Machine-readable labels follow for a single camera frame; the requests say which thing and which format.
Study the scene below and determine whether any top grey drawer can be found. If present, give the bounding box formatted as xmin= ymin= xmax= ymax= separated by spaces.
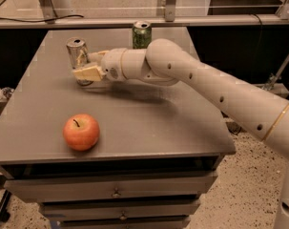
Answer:
xmin=5 ymin=171 xmax=217 ymax=203

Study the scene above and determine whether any grey drawer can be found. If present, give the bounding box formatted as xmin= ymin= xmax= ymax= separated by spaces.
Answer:
xmin=57 ymin=216 xmax=191 ymax=229
xmin=40 ymin=198 xmax=199 ymax=221
xmin=5 ymin=171 xmax=217 ymax=203

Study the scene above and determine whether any grey drawer cabinet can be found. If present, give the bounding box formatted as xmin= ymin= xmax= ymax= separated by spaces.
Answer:
xmin=0 ymin=27 xmax=237 ymax=229

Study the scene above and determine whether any middle grey drawer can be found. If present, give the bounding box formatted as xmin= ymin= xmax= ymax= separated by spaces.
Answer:
xmin=40 ymin=198 xmax=199 ymax=221

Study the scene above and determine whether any red apple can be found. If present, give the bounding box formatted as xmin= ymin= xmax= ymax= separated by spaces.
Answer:
xmin=63 ymin=114 xmax=100 ymax=152

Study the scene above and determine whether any black cable on rail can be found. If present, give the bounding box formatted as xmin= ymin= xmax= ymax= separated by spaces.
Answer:
xmin=0 ymin=14 xmax=85 ymax=24

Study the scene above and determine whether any silver blue redbull can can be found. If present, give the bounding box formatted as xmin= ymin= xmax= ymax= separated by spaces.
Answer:
xmin=65 ymin=36 xmax=94 ymax=87

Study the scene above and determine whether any bottom grey drawer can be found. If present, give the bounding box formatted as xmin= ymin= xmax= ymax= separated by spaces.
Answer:
xmin=57 ymin=216 xmax=191 ymax=229

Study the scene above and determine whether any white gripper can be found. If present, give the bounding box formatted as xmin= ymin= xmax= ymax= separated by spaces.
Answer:
xmin=72 ymin=48 xmax=126 ymax=81

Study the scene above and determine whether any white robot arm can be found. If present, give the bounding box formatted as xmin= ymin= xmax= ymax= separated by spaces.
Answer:
xmin=67 ymin=39 xmax=289 ymax=229

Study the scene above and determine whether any grey metal rail frame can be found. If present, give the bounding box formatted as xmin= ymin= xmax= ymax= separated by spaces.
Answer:
xmin=0 ymin=0 xmax=289 ymax=28

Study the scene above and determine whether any green soda can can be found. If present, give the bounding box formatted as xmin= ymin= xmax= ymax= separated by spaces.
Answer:
xmin=132 ymin=21 xmax=152 ymax=49

